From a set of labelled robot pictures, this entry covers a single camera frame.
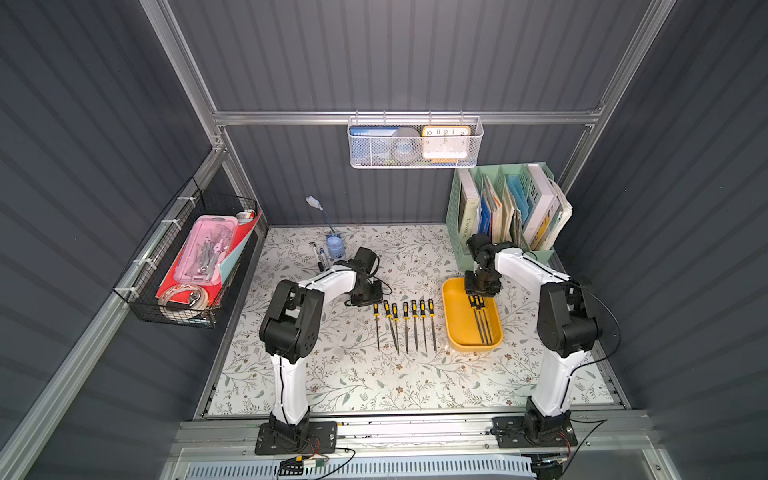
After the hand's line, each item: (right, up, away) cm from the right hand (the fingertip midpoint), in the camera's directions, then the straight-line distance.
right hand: (481, 291), depth 96 cm
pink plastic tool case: (-76, +11, -25) cm, 80 cm away
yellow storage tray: (-5, -12, -3) cm, 13 cm away
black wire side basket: (-77, 0, -30) cm, 82 cm away
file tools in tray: (-1, -4, +1) cm, 4 cm away
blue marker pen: (-55, +12, +16) cm, 59 cm away
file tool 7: (-34, -8, 0) cm, 35 cm away
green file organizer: (+10, +28, 0) cm, 30 cm away
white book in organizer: (+21, +27, +2) cm, 34 cm away
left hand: (-34, -3, +2) cm, 35 cm away
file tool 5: (-28, -9, -2) cm, 29 cm away
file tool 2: (-19, -8, 0) cm, 20 cm away
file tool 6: (-30, -8, 0) cm, 31 cm away
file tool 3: (-22, -8, 0) cm, 23 cm away
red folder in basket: (-71, +3, -28) cm, 76 cm away
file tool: (-16, -8, 0) cm, 18 cm away
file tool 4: (-25, -8, -1) cm, 26 cm away
